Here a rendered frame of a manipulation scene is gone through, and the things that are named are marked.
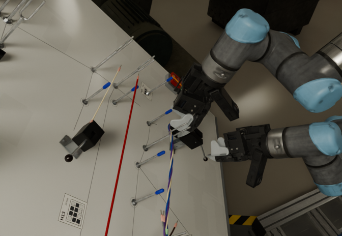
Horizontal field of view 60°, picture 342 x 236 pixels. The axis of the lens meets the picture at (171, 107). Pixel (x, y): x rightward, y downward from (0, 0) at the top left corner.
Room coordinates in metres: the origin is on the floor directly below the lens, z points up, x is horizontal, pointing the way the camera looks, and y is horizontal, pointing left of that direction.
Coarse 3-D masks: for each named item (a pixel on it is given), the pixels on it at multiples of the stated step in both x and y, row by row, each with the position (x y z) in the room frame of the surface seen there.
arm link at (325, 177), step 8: (336, 160) 0.42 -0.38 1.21; (312, 168) 0.41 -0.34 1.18; (320, 168) 0.40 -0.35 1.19; (328, 168) 0.40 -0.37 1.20; (336, 168) 0.41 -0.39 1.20; (312, 176) 0.41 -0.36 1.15; (320, 176) 0.40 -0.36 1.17; (328, 176) 0.39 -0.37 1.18; (336, 176) 0.40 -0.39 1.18; (320, 184) 0.40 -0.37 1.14; (328, 184) 0.39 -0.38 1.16; (336, 184) 0.39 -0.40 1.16; (328, 192) 0.38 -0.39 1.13; (336, 192) 0.38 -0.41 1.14
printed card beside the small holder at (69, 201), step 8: (64, 200) 0.24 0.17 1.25; (72, 200) 0.24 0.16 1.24; (80, 200) 0.25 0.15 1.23; (64, 208) 0.22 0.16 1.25; (72, 208) 0.23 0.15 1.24; (80, 208) 0.24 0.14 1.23; (64, 216) 0.21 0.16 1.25; (72, 216) 0.22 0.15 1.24; (80, 216) 0.22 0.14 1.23; (72, 224) 0.20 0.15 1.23; (80, 224) 0.21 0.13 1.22
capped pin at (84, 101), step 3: (105, 84) 0.47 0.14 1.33; (108, 84) 0.46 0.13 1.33; (102, 87) 0.47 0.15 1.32; (105, 87) 0.46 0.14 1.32; (99, 90) 0.46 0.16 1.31; (96, 93) 0.46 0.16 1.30; (90, 96) 0.47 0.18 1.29; (93, 96) 0.46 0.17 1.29; (84, 99) 0.46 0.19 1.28; (87, 99) 0.46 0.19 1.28; (84, 102) 0.46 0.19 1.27; (87, 102) 0.46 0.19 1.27
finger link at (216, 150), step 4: (212, 140) 0.55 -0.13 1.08; (212, 144) 0.54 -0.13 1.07; (216, 144) 0.53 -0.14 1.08; (212, 148) 0.53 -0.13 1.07; (216, 148) 0.53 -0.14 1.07; (220, 148) 0.52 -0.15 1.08; (224, 148) 0.51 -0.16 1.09; (212, 152) 0.53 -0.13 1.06; (216, 152) 0.52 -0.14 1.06; (220, 152) 0.51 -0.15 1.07; (224, 152) 0.51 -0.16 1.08; (228, 152) 0.50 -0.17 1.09; (208, 156) 0.53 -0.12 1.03; (212, 156) 0.51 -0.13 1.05
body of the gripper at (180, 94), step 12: (192, 72) 0.53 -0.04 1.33; (192, 84) 0.52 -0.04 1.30; (204, 84) 0.53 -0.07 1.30; (216, 84) 0.50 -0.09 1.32; (180, 96) 0.50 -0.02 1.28; (192, 96) 0.51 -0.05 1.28; (204, 96) 0.52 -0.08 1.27; (180, 108) 0.50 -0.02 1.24; (192, 108) 0.51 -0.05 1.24; (204, 108) 0.50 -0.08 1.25
